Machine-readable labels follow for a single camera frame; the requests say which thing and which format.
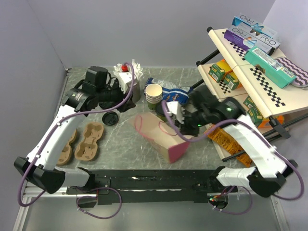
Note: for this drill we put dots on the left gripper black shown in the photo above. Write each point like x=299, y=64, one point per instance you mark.
x=121, y=95

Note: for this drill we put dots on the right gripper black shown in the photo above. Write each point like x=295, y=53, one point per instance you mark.
x=185, y=128

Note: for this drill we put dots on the pink paper gift bag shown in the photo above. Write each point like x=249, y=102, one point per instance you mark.
x=161, y=137

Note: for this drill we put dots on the green paper cup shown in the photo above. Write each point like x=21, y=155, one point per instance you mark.
x=160, y=113

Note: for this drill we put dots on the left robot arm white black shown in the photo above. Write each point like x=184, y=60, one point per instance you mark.
x=98, y=86

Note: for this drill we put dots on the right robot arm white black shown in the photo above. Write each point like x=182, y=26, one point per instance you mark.
x=271, y=168

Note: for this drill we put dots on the orange snack packet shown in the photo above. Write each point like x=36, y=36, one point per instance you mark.
x=228, y=143

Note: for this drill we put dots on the blue chips bag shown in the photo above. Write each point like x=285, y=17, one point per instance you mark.
x=170, y=91

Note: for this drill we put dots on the stack of green paper cups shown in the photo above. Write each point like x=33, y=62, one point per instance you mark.
x=153, y=94

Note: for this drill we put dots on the green yellow box upper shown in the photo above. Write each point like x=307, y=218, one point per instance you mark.
x=219, y=70

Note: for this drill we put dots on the green yellow box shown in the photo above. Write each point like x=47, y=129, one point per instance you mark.
x=219, y=70
x=232, y=81

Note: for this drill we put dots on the green box lower shelf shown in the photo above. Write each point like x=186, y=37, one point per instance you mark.
x=253, y=111

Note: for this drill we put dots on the beige tiered shelf rack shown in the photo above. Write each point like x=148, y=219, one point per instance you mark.
x=291, y=102

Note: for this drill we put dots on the cardboard cup carrier tray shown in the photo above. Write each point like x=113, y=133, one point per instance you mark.
x=66, y=153

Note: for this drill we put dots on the orange chips bag lower shelf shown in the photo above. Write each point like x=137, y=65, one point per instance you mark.
x=266, y=122

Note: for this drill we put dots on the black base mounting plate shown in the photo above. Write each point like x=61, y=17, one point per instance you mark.
x=145, y=185

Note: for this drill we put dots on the purple toothpaste box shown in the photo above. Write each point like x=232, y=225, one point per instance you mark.
x=243, y=38

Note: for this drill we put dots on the teal box with barcode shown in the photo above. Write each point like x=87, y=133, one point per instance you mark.
x=271, y=68

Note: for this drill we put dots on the blue toothpaste box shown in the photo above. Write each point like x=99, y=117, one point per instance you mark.
x=257, y=26

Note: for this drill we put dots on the purple wavy striped pouch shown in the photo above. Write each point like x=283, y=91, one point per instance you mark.
x=301, y=76

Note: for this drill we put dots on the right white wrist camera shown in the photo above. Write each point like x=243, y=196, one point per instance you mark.
x=174, y=108

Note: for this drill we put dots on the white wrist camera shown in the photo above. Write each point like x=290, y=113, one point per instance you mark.
x=174, y=108
x=124, y=76

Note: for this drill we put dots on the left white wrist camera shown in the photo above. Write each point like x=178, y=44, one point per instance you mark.
x=124, y=76

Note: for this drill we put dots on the aluminium rail frame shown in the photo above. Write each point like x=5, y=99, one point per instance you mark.
x=59, y=213

